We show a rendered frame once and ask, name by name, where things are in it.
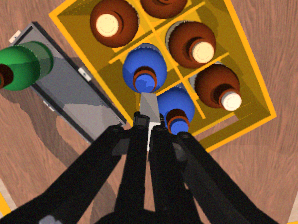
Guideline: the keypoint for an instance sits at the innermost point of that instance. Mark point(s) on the grey rectangular tray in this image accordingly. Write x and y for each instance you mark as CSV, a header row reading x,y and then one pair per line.
x,y
78,102

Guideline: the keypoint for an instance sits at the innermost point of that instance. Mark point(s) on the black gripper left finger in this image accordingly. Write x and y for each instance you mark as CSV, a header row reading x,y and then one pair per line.
x,y
68,197

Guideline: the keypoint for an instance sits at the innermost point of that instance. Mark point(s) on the blue bottle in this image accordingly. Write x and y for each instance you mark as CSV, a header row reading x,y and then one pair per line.
x,y
177,107
144,69

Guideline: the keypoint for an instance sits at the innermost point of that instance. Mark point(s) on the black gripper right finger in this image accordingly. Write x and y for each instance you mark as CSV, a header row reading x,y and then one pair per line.
x,y
219,197

